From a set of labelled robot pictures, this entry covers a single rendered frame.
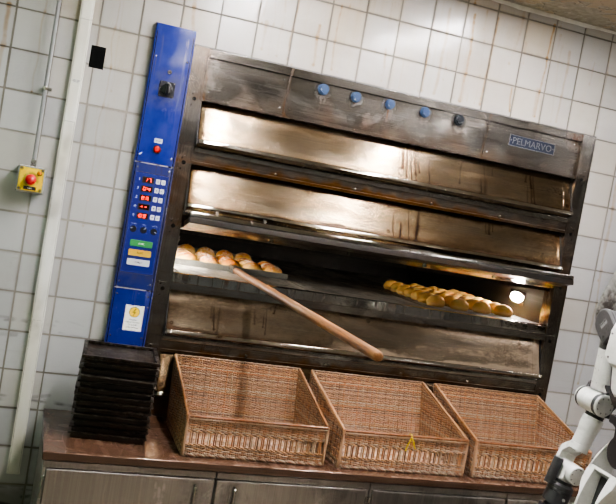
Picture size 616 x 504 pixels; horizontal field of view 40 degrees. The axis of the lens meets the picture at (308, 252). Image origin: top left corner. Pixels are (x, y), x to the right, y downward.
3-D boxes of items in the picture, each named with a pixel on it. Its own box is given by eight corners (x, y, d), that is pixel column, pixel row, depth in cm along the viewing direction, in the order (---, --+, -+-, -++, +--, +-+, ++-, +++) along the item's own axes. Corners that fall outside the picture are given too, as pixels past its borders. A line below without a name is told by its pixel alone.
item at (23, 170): (15, 189, 321) (19, 163, 320) (42, 194, 324) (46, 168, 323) (14, 190, 314) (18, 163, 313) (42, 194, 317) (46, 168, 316)
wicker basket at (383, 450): (297, 430, 363) (308, 367, 361) (413, 439, 381) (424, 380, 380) (335, 469, 317) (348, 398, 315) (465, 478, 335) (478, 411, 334)
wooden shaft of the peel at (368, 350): (383, 363, 220) (385, 352, 220) (373, 362, 219) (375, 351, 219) (238, 274, 382) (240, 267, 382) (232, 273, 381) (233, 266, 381)
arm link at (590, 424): (581, 442, 296) (605, 393, 296) (598, 453, 286) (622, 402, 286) (557, 432, 293) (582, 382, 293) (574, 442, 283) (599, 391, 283)
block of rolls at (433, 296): (380, 287, 452) (382, 277, 451) (458, 299, 467) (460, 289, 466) (429, 306, 394) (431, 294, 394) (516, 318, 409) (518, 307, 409)
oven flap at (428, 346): (164, 334, 343) (169, 287, 348) (536, 379, 398) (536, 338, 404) (166, 333, 339) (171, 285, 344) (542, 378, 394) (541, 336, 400)
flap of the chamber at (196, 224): (189, 222, 327) (179, 229, 346) (573, 285, 382) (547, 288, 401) (189, 216, 327) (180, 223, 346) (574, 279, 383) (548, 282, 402)
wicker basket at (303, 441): (161, 417, 345) (172, 352, 344) (290, 429, 362) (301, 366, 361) (178, 456, 299) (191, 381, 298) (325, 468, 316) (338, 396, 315)
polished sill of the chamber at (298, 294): (169, 280, 348) (171, 270, 348) (538, 332, 404) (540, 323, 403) (171, 282, 342) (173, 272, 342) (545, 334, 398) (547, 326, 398)
